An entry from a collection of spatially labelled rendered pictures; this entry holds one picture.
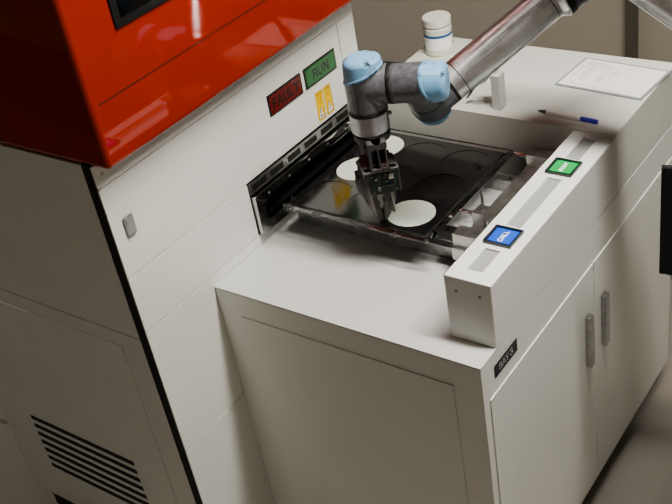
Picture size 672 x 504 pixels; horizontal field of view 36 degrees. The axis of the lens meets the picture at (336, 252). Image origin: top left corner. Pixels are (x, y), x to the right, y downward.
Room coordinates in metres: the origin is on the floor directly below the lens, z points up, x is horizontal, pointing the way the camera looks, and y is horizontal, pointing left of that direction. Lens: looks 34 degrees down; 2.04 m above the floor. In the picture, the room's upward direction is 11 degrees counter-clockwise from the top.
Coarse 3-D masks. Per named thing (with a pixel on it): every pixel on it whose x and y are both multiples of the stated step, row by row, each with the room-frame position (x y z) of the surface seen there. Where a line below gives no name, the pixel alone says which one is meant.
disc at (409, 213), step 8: (408, 200) 1.83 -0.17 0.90; (416, 200) 1.83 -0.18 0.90; (400, 208) 1.81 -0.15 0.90; (408, 208) 1.80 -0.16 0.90; (416, 208) 1.80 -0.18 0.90; (424, 208) 1.79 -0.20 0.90; (432, 208) 1.79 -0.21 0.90; (392, 216) 1.78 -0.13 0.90; (400, 216) 1.78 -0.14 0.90; (408, 216) 1.77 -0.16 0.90; (416, 216) 1.77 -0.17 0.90; (424, 216) 1.76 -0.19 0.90; (432, 216) 1.76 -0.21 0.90; (400, 224) 1.75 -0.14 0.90; (408, 224) 1.74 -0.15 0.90; (416, 224) 1.74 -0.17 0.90
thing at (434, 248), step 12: (300, 216) 1.96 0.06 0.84; (336, 228) 1.89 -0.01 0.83; (348, 228) 1.87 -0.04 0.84; (360, 228) 1.85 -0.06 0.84; (384, 240) 1.81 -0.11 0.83; (396, 240) 1.79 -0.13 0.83; (408, 240) 1.77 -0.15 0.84; (432, 240) 1.75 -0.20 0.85; (444, 240) 1.74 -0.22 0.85; (432, 252) 1.74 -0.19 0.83; (444, 252) 1.72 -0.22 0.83
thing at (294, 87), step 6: (288, 84) 2.04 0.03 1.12; (294, 84) 2.05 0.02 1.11; (300, 84) 2.07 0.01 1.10; (282, 90) 2.02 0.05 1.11; (288, 90) 2.03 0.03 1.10; (294, 90) 2.05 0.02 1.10; (300, 90) 2.06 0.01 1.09; (270, 96) 1.99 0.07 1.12; (276, 96) 2.00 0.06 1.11; (282, 96) 2.02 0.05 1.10; (288, 96) 2.03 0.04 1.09; (294, 96) 2.05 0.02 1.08; (270, 102) 1.99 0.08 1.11; (276, 102) 2.00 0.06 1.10; (282, 102) 2.01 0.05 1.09; (276, 108) 2.00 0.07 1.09
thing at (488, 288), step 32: (608, 160) 1.80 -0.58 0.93; (544, 192) 1.68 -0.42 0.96; (576, 192) 1.68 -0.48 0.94; (608, 192) 1.80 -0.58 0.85; (512, 224) 1.59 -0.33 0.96; (544, 224) 1.57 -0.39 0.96; (576, 224) 1.68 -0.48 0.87; (480, 256) 1.51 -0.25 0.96; (512, 256) 1.49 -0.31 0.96; (544, 256) 1.57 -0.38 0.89; (448, 288) 1.47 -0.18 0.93; (480, 288) 1.43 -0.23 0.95; (512, 288) 1.47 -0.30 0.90; (480, 320) 1.43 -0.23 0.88; (512, 320) 1.46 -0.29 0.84
